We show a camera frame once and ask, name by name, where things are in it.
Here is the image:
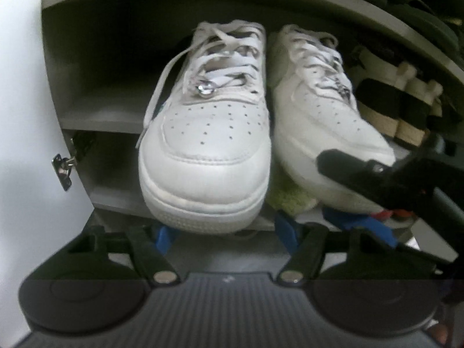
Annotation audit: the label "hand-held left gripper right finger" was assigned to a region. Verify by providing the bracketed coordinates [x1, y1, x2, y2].
[274, 210, 399, 285]

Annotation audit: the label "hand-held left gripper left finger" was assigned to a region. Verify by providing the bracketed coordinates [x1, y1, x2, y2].
[67, 225, 181, 285]

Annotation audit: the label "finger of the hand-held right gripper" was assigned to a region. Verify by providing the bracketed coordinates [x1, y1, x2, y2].
[322, 206, 397, 249]
[316, 149, 418, 210]

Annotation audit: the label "white sneaker grey side patch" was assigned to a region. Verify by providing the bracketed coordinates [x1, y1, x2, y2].
[268, 25, 396, 214]

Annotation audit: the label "white perforated-toe sneaker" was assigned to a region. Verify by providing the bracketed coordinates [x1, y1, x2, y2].
[136, 21, 272, 233]

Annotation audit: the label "grey shoe cabinet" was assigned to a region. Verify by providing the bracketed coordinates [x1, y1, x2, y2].
[40, 0, 464, 233]

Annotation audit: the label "yellow green fuzzy slipper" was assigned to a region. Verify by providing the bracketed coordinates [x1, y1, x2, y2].
[270, 174, 316, 214]

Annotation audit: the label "metal cabinet hinge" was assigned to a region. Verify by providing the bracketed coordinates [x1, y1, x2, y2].
[52, 134, 95, 192]

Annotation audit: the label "white cabinet door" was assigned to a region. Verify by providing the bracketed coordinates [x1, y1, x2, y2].
[0, 0, 93, 338]

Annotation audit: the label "beige sandal black straps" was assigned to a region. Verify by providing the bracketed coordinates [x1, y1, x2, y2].
[353, 45, 417, 140]
[397, 78, 445, 149]

